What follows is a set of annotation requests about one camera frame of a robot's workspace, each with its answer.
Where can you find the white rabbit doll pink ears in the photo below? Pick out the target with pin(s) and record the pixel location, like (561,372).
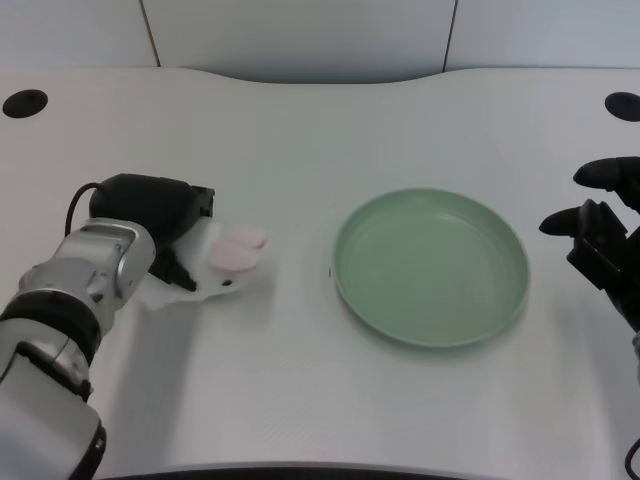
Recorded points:
(225,257)

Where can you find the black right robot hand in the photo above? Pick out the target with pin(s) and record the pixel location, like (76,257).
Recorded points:
(607,250)

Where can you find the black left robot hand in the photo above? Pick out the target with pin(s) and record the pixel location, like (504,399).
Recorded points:
(150,215)

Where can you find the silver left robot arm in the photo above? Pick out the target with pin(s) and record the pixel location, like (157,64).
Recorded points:
(55,330)

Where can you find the green round plate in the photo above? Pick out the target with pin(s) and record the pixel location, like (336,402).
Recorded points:
(431,266)

